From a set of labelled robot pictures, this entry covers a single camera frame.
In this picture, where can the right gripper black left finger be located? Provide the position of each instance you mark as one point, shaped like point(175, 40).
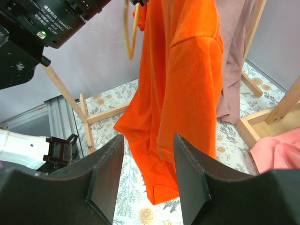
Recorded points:
point(83, 193)

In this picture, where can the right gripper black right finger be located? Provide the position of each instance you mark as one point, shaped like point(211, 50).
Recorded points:
point(212, 193)

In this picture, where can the orange t-shirt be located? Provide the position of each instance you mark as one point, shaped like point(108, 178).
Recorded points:
point(179, 85)

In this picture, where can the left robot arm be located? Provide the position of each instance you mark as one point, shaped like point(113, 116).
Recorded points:
point(26, 28)

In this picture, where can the salmon pink pleated garment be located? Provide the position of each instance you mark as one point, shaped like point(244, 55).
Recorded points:
point(279, 152)

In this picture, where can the wooden rack with tray base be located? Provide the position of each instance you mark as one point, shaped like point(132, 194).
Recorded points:
point(273, 121)

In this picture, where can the dusty pink hanging garment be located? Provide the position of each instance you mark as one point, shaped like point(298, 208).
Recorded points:
point(234, 19)

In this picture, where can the wooden side clothes rack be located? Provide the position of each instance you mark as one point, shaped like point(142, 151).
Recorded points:
point(93, 103)

